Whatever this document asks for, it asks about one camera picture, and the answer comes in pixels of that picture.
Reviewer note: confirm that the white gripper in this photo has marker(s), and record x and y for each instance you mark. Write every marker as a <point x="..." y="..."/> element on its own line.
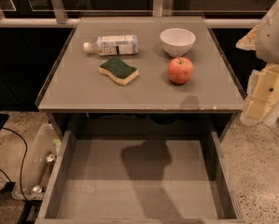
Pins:
<point x="273" y="44"/>

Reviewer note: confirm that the white ceramic bowl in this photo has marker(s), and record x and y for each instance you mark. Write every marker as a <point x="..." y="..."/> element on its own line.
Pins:
<point x="177" y="41"/>

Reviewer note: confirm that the clear plastic water bottle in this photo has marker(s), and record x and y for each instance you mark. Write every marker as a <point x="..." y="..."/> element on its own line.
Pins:
<point x="113" y="45"/>

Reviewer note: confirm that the clear plastic bin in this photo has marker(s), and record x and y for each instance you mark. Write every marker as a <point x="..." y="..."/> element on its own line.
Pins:
<point x="35" y="170"/>

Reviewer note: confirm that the silver round object in bin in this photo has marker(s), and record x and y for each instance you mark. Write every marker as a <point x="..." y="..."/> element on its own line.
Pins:
<point x="36" y="189"/>

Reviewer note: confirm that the green and yellow sponge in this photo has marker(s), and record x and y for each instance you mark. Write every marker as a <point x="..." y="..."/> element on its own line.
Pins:
<point x="119" y="71"/>

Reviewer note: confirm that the red apple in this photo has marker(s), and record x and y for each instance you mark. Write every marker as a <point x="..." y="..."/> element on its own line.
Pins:
<point x="180" y="70"/>

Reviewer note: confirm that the silver can in bin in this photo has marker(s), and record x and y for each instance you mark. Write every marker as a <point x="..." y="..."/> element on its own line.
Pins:
<point x="50" y="159"/>

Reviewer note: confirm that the grey cabinet with top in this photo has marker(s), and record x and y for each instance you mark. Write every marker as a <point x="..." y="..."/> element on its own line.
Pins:
<point x="75" y="85"/>

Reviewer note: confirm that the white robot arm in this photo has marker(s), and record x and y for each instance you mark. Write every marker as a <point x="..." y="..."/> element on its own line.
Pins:
<point x="268" y="36"/>

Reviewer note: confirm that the open grey top drawer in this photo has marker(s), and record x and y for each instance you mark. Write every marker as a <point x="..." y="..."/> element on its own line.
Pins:
<point x="140" y="181"/>

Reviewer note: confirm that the green capped bottle in bin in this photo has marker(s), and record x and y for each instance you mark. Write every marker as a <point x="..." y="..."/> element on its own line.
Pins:
<point x="57" y="145"/>

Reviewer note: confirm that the metal railing frame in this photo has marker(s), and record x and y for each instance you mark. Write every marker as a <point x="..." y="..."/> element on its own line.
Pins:
<point x="67" y="13"/>

